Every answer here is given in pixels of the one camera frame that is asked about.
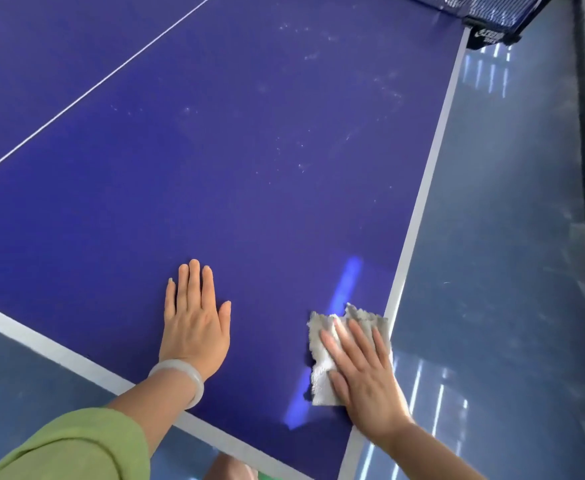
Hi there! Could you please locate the person's left forearm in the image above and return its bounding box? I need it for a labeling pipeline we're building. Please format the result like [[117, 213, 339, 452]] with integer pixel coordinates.
[[106, 369, 198, 458]]

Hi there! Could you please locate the grey cleaning cloth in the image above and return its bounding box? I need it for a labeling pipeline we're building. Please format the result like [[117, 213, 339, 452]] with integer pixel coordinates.
[[307, 303, 393, 407]]

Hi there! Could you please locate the person's right hand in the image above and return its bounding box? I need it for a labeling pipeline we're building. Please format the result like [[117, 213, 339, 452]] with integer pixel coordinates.
[[320, 317, 416, 448]]

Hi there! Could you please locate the blue table tennis table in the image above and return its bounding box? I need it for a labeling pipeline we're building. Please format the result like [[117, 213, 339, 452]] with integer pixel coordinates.
[[0, 0, 473, 480]]

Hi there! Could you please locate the white jade bracelet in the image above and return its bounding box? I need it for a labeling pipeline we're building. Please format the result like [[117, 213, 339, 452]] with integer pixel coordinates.
[[148, 359, 206, 411]]

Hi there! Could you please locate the person's left hand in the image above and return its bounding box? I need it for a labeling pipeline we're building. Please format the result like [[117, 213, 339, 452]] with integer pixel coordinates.
[[158, 259, 232, 383]]

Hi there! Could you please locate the person's right forearm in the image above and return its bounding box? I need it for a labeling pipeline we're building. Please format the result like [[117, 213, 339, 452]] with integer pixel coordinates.
[[382, 422, 488, 480]]

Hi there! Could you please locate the person's left leg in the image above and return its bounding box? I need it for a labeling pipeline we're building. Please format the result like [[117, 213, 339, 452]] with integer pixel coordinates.
[[203, 453, 259, 480]]

